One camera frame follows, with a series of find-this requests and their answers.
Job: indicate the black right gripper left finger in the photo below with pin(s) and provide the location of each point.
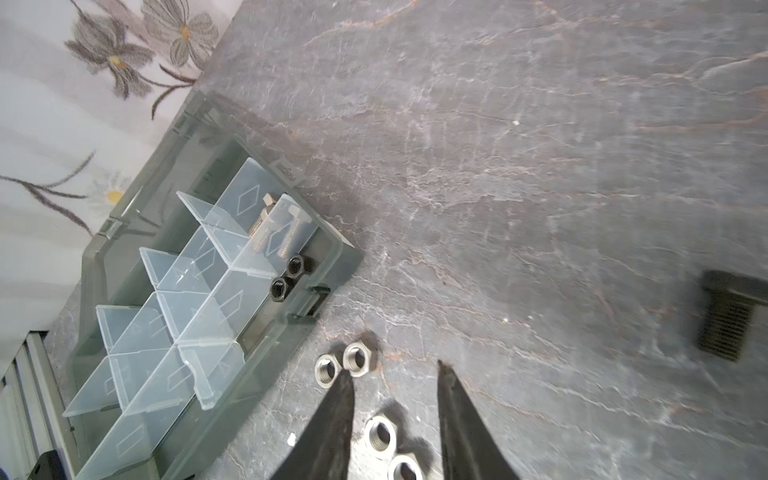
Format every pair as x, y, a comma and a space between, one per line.
323, 450

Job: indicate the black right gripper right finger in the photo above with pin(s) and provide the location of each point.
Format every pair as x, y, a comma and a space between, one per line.
467, 447

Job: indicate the silver hex nut cluster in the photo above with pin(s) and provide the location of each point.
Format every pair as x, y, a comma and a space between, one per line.
381, 446

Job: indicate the small black hex nut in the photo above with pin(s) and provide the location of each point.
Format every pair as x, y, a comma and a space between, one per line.
280, 288

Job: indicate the tiny black hex nut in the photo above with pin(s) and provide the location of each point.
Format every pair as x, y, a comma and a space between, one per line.
299, 265

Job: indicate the green compartment organizer box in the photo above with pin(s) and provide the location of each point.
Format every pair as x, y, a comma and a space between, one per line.
179, 338

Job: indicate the silver hex bolt in box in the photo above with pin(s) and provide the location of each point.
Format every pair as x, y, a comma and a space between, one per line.
269, 204

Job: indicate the black hex bolt near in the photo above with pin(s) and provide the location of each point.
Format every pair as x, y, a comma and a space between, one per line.
733, 300

